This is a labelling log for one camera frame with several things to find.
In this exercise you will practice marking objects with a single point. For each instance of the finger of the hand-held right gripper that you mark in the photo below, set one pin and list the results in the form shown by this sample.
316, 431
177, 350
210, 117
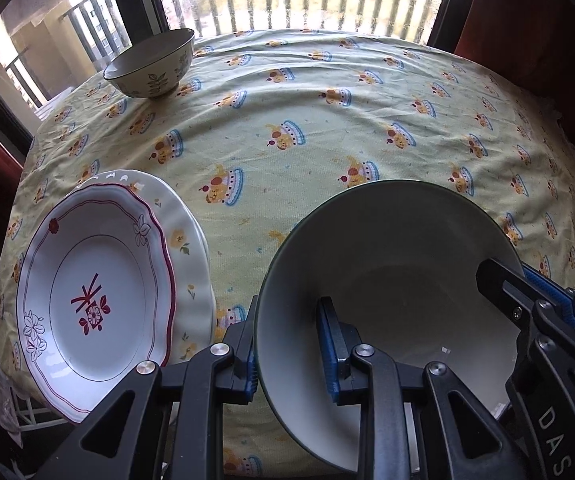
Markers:
505, 282
552, 292

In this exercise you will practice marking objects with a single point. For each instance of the cream bowl with leaf print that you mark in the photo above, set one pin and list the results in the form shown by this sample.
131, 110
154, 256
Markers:
157, 80

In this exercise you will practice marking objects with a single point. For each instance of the yellow printed tablecloth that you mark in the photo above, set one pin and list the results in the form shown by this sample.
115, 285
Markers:
317, 110

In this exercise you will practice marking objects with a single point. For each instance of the dark outdoor railing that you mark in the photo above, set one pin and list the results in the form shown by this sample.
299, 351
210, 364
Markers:
92, 25

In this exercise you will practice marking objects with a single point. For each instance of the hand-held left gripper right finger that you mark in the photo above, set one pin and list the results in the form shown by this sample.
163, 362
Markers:
328, 355

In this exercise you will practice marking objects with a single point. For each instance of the cream bowl with green pattern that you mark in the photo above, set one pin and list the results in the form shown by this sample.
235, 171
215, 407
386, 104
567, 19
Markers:
407, 270

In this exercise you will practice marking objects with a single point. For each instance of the white balcony railing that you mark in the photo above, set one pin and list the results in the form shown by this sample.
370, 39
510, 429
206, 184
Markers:
292, 0

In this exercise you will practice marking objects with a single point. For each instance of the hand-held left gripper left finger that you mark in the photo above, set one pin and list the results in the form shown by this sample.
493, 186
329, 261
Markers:
251, 377

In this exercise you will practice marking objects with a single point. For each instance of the white plate with red rim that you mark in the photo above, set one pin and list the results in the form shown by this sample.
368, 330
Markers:
92, 270

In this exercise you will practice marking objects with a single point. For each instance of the white plate with yellow flowers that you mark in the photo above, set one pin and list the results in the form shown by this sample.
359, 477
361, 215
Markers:
187, 260

